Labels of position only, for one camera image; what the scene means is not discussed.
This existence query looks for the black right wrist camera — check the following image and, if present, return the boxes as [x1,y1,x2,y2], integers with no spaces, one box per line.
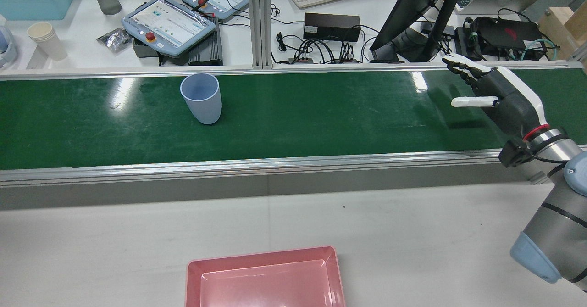
[498,140,535,167]

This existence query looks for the black power adapter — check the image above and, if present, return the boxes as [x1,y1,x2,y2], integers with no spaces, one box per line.
[472,16,547,61]

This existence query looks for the stacked white paper cups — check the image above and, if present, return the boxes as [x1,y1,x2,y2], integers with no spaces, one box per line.
[27,22,68,61]

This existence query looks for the wooden box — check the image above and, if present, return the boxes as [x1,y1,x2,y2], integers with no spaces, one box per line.
[537,6,587,60]

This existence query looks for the large grey teach pendant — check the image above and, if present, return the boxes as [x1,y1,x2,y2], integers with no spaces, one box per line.
[121,0,217,59]

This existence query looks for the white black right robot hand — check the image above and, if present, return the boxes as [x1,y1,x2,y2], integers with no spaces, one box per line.
[442,54,551,142]

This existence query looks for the green conveyor belt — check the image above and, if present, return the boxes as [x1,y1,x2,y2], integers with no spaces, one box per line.
[0,61,587,197]

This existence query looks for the black computer monitor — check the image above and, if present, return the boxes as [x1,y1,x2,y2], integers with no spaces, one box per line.
[369,0,468,63]

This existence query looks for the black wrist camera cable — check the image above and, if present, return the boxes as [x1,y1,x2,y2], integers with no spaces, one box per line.
[527,146,571,165]

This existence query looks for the black ribbed power box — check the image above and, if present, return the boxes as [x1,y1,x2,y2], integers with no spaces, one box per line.
[188,16,224,66]

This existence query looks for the teal cable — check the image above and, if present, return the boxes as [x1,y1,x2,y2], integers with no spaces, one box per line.
[523,39,559,62]

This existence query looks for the silver foil bag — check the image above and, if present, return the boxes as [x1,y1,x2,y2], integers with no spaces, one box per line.
[97,28,133,53]

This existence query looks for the dark grey small box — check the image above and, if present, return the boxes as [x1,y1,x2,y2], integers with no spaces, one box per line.
[132,36,161,59]

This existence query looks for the pink plastic box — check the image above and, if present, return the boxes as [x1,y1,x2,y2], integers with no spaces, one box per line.
[185,246,346,307]

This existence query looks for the light blue plastic cup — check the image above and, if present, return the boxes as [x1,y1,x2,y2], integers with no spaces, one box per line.
[180,73,222,125]

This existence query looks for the white round container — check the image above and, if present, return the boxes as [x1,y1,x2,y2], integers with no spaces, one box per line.
[0,25,18,68]

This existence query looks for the aluminium vertical post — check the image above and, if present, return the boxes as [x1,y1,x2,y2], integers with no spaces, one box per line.
[247,0,276,70]

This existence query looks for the black rectangular box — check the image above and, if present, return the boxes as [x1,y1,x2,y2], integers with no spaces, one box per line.
[303,12,361,43]

